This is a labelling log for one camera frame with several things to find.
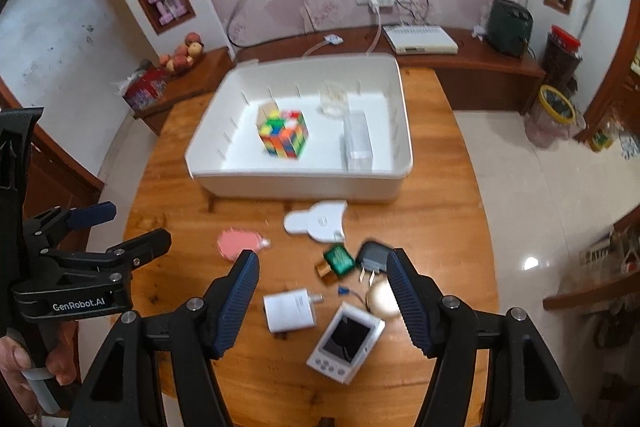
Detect dark jar red lid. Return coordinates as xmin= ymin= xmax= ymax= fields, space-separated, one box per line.
xmin=541 ymin=25 xmax=582 ymax=98

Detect white charger with cable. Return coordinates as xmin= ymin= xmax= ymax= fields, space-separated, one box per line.
xmin=302 ymin=0 xmax=383 ymax=58

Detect translucent plastic swab box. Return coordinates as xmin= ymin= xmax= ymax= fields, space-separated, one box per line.
xmin=343 ymin=110 xmax=373 ymax=172

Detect white handheld electronic device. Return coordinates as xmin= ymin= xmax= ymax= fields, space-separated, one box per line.
xmin=306 ymin=303 xmax=386 ymax=385

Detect black television cable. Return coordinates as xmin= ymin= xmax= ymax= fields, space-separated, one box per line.
xmin=226 ymin=0 xmax=266 ymax=51

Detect black wall charger plug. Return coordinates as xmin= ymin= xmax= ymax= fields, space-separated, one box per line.
xmin=356 ymin=239 xmax=393 ymax=286

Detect white rabbit shaped gadget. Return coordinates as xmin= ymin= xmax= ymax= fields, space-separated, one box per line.
xmin=283 ymin=200 xmax=348 ymax=244

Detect green perfume bottle gold cap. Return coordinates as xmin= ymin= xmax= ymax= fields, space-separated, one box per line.
xmin=314 ymin=244 xmax=356 ymax=285

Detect person's left hand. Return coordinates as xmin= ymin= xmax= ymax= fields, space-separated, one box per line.
xmin=1 ymin=321 xmax=77 ymax=416

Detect white power bank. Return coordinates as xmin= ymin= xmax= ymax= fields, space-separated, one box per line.
xmin=262 ymin=289 xmax=324 ymax=334

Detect gold oval compact case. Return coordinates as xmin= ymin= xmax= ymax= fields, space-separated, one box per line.
xmin=366 ymin=280 xmax=400 ymax=320

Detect dark green toaster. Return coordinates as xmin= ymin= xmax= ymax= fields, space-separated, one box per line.
xmin=486 ymin=0 xmax=534 ymax=58

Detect pink round comb mirror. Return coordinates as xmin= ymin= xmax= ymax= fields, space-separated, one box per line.
xmin=217 ymin=229 xmax=271 ymax=262

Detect white set-top box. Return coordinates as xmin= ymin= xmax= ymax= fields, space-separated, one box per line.
xmin=383 ymin=25 xmax=459 ymax=55

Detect clear small plastic bag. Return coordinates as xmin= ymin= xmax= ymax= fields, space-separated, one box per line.
xmin=319 ymin=81 xmax=349 ymax=118

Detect white plastic storage bin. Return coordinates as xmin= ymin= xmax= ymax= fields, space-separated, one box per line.
xmin=184 ymin=53 xmax=413 ymax=202

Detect bowl of peaches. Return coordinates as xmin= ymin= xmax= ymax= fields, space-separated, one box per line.
xmin=158 ymin=32 xmax=205 ymax=75

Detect bin with yellow rim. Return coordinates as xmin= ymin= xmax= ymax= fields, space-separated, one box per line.
xmin=525 ymin=84 xmax=586 ymax=150

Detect pink dumbbells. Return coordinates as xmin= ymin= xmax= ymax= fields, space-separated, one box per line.
xmin=148 ymin=0 xmax=188 ymax=26

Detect small blue cap cable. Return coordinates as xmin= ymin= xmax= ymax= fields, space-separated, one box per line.
xmin=336 ymin=285 xmax=369 ymax=308

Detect colourful rubik's cube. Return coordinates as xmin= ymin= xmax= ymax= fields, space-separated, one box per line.
xmin=257 ymin=110 xmax=308 ymax=159

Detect wooden tv cabinet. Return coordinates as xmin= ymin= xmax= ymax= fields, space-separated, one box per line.
xmin=131 ymin=25 xmax=548 ymax=136

